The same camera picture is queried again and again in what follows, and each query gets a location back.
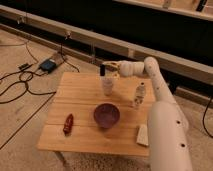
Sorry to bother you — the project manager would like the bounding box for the black cable at right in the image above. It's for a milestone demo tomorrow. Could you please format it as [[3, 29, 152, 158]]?
[[202, 94, 213, 139]]

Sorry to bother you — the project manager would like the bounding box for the white sponge block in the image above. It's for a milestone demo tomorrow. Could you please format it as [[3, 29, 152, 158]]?
[[136, 124, 149, 146]]

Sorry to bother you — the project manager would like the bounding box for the purple bowl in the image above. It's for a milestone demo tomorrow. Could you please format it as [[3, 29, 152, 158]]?
[[94, 103, 120, 129]]

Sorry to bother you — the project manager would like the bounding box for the black floor cable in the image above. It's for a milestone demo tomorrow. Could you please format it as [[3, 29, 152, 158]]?
[[0, 39, 81, 105]]

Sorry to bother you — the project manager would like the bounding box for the blue power adapter box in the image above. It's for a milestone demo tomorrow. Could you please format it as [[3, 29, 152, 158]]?
[[39, 59, 56, 72]]

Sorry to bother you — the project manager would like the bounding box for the white ceramic cup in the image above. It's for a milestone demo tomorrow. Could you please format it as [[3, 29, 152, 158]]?
[[101, 77, 114, 96]]

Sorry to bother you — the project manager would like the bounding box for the red chili pepper toy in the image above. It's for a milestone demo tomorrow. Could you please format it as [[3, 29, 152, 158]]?
[[63, 114, 73, 135]]

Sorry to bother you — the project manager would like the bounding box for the clear plastic bottle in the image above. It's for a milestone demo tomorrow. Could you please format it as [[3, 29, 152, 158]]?
[[133, 82, 146, 108]]

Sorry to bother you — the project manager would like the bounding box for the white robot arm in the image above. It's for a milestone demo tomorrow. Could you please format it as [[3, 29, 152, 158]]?
[[100, 57, 193, 171]]

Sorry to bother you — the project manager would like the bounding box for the wooden table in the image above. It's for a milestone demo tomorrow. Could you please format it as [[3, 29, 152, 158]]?
[[38, 72, 155, 157]]

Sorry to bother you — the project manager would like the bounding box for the small black device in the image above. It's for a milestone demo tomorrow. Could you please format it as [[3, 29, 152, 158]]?
[[18, 63, 33, 71]]

